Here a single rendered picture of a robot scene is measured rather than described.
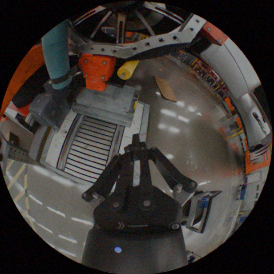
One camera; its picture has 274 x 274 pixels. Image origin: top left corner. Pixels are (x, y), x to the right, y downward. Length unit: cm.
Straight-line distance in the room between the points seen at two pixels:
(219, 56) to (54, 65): 67
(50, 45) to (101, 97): 51
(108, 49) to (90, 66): 10
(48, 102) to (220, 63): 88
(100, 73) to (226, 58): 62
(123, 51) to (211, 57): 42
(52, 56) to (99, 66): 19
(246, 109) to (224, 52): 196
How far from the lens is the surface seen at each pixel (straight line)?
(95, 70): 40
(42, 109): 51
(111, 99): 64
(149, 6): 46
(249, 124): 240
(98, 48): 37
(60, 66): 35
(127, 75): 38
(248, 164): 345
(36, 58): 69
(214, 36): 38
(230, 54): 62
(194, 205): 104
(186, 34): 34
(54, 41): 33
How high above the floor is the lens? 69
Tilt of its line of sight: 63 degrees down
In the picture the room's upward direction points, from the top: 40 degrees clockwise
